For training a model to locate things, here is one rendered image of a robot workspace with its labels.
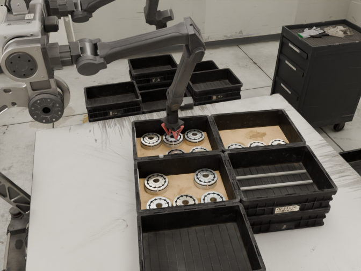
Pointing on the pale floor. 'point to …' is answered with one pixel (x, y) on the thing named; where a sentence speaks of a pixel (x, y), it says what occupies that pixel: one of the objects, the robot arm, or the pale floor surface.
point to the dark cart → (320, 73)
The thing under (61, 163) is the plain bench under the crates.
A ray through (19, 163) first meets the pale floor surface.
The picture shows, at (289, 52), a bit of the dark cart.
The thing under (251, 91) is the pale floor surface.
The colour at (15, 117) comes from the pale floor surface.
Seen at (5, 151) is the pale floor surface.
